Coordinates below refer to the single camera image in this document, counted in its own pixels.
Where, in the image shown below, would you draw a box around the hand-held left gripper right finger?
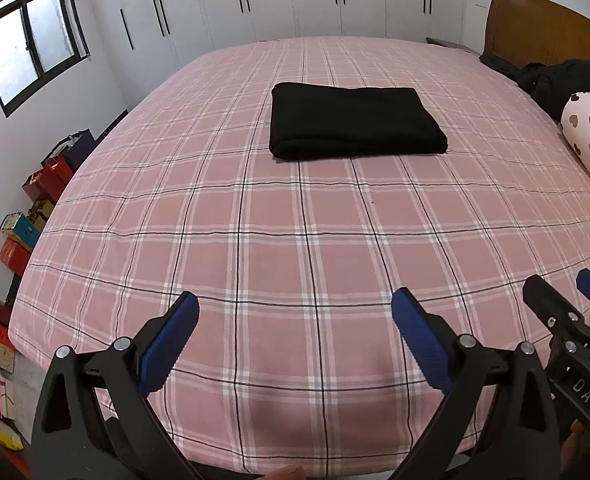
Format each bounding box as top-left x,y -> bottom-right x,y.
390,287 -> 562,480

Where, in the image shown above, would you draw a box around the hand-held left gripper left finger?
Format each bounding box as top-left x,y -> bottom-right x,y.
31,290 -> 201,480

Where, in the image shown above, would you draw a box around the black pants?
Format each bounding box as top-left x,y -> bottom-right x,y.
268,81 -> 449,162

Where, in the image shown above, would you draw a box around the person's right hand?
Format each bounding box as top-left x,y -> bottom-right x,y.
557,420 -> 590,480

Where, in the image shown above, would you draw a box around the pink plaid bed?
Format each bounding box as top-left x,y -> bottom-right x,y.
8,35 -> 590,476

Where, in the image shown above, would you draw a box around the row of gift boxes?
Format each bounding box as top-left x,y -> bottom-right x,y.
0,145 -> 76,463

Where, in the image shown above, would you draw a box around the dark blue shopping bag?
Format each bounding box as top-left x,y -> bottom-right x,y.
66,129 -> 97,172

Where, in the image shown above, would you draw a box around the black jacket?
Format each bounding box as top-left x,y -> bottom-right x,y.
479,52 -> 590,122

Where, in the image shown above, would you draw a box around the brown wooden headboard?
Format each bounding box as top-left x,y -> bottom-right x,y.
480,0 -> 590,68

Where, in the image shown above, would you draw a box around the black framed window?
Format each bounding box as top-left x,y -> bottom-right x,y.
0,0 -> 92,119

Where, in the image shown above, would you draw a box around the white wardrobe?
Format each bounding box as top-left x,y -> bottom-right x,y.
88,0 -> 496,111

